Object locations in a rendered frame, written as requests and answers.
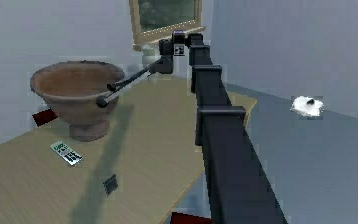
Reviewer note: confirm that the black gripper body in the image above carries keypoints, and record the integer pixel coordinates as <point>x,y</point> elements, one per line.
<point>166,56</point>

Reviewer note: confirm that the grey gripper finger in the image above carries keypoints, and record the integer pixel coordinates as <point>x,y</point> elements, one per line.
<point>133,77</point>
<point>120,92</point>

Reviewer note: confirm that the brown clay pot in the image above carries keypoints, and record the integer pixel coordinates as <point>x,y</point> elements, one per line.
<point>77,96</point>

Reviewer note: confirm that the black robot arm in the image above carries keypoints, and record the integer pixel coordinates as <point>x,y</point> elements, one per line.
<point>227,140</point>

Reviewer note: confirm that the white cup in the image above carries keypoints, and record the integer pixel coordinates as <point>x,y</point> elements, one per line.
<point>149,54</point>

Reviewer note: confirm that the light wooden table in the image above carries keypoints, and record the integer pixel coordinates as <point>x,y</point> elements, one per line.
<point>127,156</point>

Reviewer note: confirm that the dark red chair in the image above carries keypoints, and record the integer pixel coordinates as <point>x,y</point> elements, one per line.
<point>44,117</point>

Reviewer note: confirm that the white remote control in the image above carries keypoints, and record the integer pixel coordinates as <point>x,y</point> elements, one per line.
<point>66,152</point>

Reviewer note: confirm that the small dark grey card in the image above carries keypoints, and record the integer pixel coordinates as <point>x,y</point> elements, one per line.
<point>110,184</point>

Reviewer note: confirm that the white crumpled cloth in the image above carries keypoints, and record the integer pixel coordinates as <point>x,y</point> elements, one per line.
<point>307,106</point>

